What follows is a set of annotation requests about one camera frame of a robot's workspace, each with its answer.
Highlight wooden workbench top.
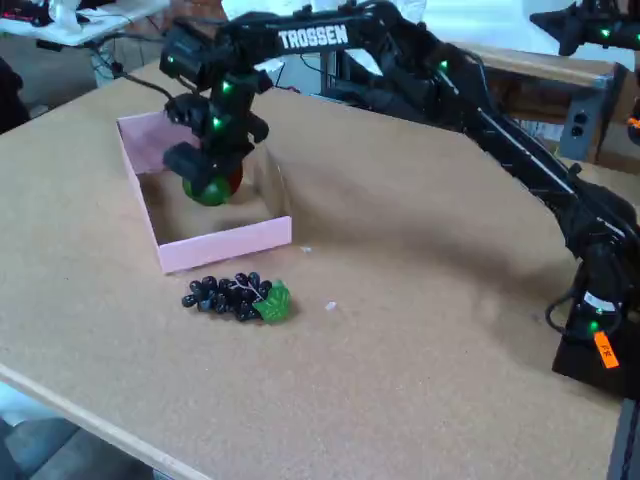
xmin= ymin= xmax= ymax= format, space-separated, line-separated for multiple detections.
xmin=459 ymin=42 xmax=621 ymax=91

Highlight black office chair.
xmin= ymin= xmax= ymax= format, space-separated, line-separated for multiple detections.
xmin=0 ymin=55 xmax=31 ymax=135

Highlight small black camera box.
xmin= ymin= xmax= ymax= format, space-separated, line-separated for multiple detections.
xmin=164 ymin=93 xmax=209 ymax=132

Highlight white desk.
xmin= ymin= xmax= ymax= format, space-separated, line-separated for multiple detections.
xmin=0 ymin=0 xmax=171 ymax=47

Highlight green toy lime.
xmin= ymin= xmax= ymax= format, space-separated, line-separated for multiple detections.
xmin=181 ymin=172 xmax=234 ymax=208

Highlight pink cardboard box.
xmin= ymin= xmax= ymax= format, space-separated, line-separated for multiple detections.
xmin=116 ymin=111 xmax=294 ymax=275

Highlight black toy grapes with leaf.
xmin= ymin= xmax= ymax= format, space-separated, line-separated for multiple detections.
xmin=181 ymin=271 xmax=293 ymax=325

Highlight black camera cable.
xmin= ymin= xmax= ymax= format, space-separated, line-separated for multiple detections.
xmin=109 ymin=59 xmax=176 ymax=104

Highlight small white figure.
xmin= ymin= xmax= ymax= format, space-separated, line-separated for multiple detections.
xmin=49 ymin=0 xmax=84 ymax=35

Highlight black base cable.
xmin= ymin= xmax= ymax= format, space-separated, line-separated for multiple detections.
xmin=543 ymin=292 xmax=584 ymax=335

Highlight dark metal post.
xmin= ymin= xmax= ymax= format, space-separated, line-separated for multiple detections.
xmin=605 ymin=397 xmax=640 ymax=480

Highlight grey metal leg with outlets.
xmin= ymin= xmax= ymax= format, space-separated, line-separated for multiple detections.
xmin=558 ymin=64 xmax=629 ymax=164

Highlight grey metal frame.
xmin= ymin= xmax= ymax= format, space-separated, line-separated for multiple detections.
xmin=319 ymin=49 xmax=351 ymax=96

